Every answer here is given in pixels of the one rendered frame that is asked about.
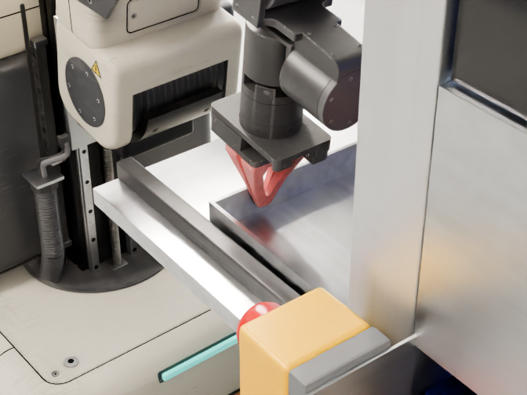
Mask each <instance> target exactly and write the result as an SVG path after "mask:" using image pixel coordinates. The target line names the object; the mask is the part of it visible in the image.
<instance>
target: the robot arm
mask: <svg viewBox="0 0 527 395"><path fill-rule="evenodd" d="M332 4H333V0H233V2H232V9H233V10H234V11H235V12H236V13H237V14H239V15H240V16H242V17H243V18H244V19H245V39H244V51H243V63H242V86H241V92H237V93H235V94H233V95H230V96H227V97H224V98H223V99H220V100H217V101H214V102H212V103H211V130H212V131H213V132H214V133H215V134H216V135H217V136H219V137H220V138H221V139H222V140H223V141H224V142H225V143H226V148H225V149H226V151H227V153H228V154H229V156H230V158H231V160H232V161H233V163H234V165H235V167H236V169H237V170H238V172H239V174H240V176H241V177H242V179H243V181H244V182H245V185H246V187H247V189H248V191H249V193H250V195H251V197H252V199H253V201H254V203H255V205H256V206H258V207H259V208H261V207H264V206H265V205H268V204H270V203H271V202H272V200H273V199H274V196H275V195H276V194H277V192H278V190H279V188H280V187H281V185H282V184H283V182H284V181H285V179H286V177H287V176H288V175H289V174H290V173H291V171H292V170H294V168H295V167H296V166H297V165H298V164H299V163H300V162H301V161H302V160H303V158H305V159H307V160H308V161H309V162H310V163H311V164H312V165H315V164H317V163H319V162H321V161H324V160H325V159H326V158H327V157H328V151H329V149H330V143H331V136H330V135H329V134H328V133H327V132H326V131H325V130H324V129H322V128H321V127H320V126H318V125H317V124H316V123H314V122H313V121H312V120H311V119H310V118H309V117H308V116H306V115H305V114H304V113H303V109H304V110H306V111H307V112H308V113H309V114H311V115H312V116H313V117H315V118H316V119H317V120H318V121H320V122H321V123H322V124H323V125H324V126H325V127H327V128H328V129H330V130H332V131H342V130H345V129H348V128H350V127H351V126H352V125H354V124H356V123H357V122H358V111H359V96H360V82H361V68H362V43H361V42H359V41H358V40H357V39H356V38H354V37H353V36H352V35H351V34H349V33H348V32H347V31H346V30H345V29H343V28H342V27H341V24H342V19H340V18H339V17H338V16H337V15H335V14H334V13H332V12H331V11H329V10H328V9H327V8H326V7H328V6H331V5H332ZM266 172H267V173H266ZM265 173H266V176H265V180H264V174H265Z"/></svg>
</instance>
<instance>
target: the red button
mask: <svg viewBox="0 0 527 395"><path fill-rule="evenodd" d="M278 307H280V305H278V304H277V303H274V302H261V303H257V304H256V305H254V306H252V307H250V308H249V309H248V310H247V311H246V312H245V313H244V314H243V316H242V318H241V319H240V321H239V322H238V326H237V330H236V336H237V340H238V345H239V331H240V327H241V326H242V325H244V324H246V323H248V322H250V321H252V320H254V319H256V318H258V317H260V316H262V315H264V314H266V313H268V312H270V311H272V310H274V309H276V308H278Z"/></svg>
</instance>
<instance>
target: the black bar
mask: <svg viewBox="0 0 527 395"><path fill-rule="evenodd" d="M116 165H117V173H118V178H119V179H120V180H121V181H122V182H123V183H124V184H126V185H127V186H128V187H129V188H130V189H132V190H133V191H134V192H135V193H136V194H138V195H139V196H140V197H141V198H143V199H144V200H145V201H146V202H147V203H148V204H149V205H150V206H151V207H152V208H154V209H155V210H156V211H157V212H159V213H160V214H161V215H162V216H163V217H165V218H166V219H167V220H168V221H169V222H171V224H172V225H174V226H175V227H176V228H177V229H178V230H180V231H181V232H182V233H183V234H184V235H186V236H187V237H188V238H189V239H190V240H192V241H193V242H194V243H195V244H196V245H197V246H198V247H199V248H200V249H202V250H203V251H204V252H205V253H206V254H208V255H209V256H210V257H211V258H212V259H214V260H215V261H216V262H217V263H219V264H220V265H221V266H222V267H223V268H224V269H225V270H226V271H227V272H228V273H230V274H231V275H232V276H233V277H235V278H236V279H237V280H238V281H239V282H241V283H242V284H243V285H244V286H246V287H247V289H248V290H250V291H251V292H252V293H253V294H254V295H256V296H257V297H258V298H259V299H260V300H262V301H263V302H274V303H277V304H278V305H280V306H282V305H284V304H286V303H288V302H290V301H292V300H294V299H296V298H298V297H300V296H301V295H300V294H298V293H297V292H296V291H295V290H293V289H292V288H291V287H290V286H288V285H287V284H286V283H285V282H284V281H283V280H282V279H280V278H279V277H278V276H276V275H275V274H274V273H273V272H271V271H270V270H269V269H268V268H266V267H265V265H263V264H262V263H261V262H259V261H258V260H257V259H256V258H254V257H253V256H252V255H251V254H249V253H248V252H247V251H246V250H245V249H244V248H243V247H241V246H240V245H239V244H237V243H236V242H235V241H234V240H232V239H231V238H230V237H228V236H227V235H226V234H225V233H224V232H223V231H222V230H220V229H219V228H218V227H217V226H215V225H214V224H213V223H212V222H210V221H209V220H208V219H207V218H205V217H204V216H203V215H202V214H201V213H200V212H198V211H197V210H196V209H195V208H193V207H192V206H191V205H189V204H188V203H187V202H186V201H185V200H184V199H183V198H181V197H180V196H179V195H178V194H176V193H175V192H174V191H173V190H171V189H170V188H169V187H167V186H166V185H165V184H164V183H163V182H162V181H161V180H160V179H158V178H157V177H156V176H154V175H153V174H152V173H151V172H149V171H148V170H147V169H146V168H144V167H143V166H142V165H141V164H140V163H139V162H138V161H136V160H135V159H134V158H132V157H129V158H126V159H123V160H121V161H118V162H117V164H116Z"/></svg>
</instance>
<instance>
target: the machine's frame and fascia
mask: <svg viewBox="0 0 527 395"><path fill-rule="evenodd" d="M414 334H415V335H416V336H417V340H416V347H417V348H419V349H420V350H421V351H423V352H424V353H425V354H426V355H428V356H429V357H430V358H431V359H432V360H434V361H435V362H437V363H438V364H439V365H441V366H442V367H443V368H444V369H445V370H446V371H448V372H449V373H450V374H452V375H453V376H455V377H456V378H457V379H459V380H460V381H461V382H462V383H463V384H464V385H466V386H467V387H468V388H470V389H471V390H473V391H474V392H475V393H476V394H477V395H527V121H526V120H524V119H523V118H520V117H519V116H517V115H516V114H513V113H511V112H510V111H508V110H506V109H504V108H502V107H500V106H499V105H497V104H495V103H493V102H491V101H490V100H487V99H486V98H484V97H482V96H480V95H478V94H477V93H475V92H473V91H471V90H469V89H467V88H466V87H464V86H462V85H460V84H458V83H457V82H455V81H450V82H447V83H445V84H443V85H440V86H439V88H438V103H437V111H436V119H435V127H434V142H433V150H432V158H431V173H430V181H429V189H428V197H427V212H426V220H425V228H424V236H423V251H422V259H421V268H420V283H419V291H418V298H417V306H416V321H415V329H414Z"/></svg>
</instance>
